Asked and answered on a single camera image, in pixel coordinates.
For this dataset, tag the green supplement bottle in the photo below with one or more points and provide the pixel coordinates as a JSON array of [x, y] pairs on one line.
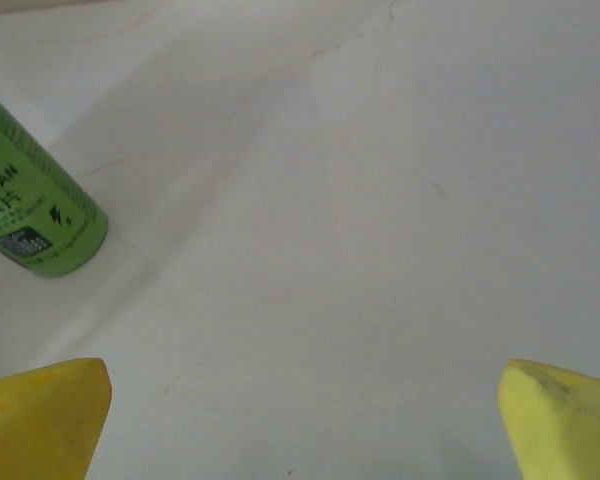
[[35, 210]]

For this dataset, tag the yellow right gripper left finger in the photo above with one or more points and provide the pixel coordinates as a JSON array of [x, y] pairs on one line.
[[40, 425]]

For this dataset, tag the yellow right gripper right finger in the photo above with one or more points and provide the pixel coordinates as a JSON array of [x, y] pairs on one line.
[[565, 430]]

